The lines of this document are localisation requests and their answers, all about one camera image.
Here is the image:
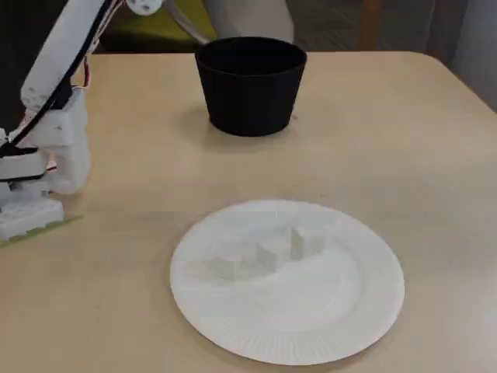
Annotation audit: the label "white cube block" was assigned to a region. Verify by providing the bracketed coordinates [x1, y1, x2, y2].
[290, 227, 325, 260]
[205, 254, 240, 283]
[254, 242, 290, 275]

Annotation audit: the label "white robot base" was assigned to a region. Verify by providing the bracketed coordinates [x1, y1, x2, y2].
[0, 127, 65, 240]

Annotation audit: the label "black pot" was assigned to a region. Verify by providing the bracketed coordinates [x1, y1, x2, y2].
[194, 37, 308, 138]

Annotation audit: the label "white paper plate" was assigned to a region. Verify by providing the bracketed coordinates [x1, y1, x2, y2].
[169, 199, 405, 366]

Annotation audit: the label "grey chair armrest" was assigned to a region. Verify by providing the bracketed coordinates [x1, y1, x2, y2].
[165, 0, 214, 44]

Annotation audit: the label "green chair seat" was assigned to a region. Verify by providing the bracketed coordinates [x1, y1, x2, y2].
[95, 0, 218, 54]

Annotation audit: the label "green base board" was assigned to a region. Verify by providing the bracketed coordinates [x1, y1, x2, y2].
[0, 215, 85, 249]

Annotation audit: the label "red and white wires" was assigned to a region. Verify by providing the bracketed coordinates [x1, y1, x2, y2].
[79, 0, 131, 94]

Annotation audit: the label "wooden post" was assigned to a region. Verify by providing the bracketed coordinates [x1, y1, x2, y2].
[359, 0, 384, 51]

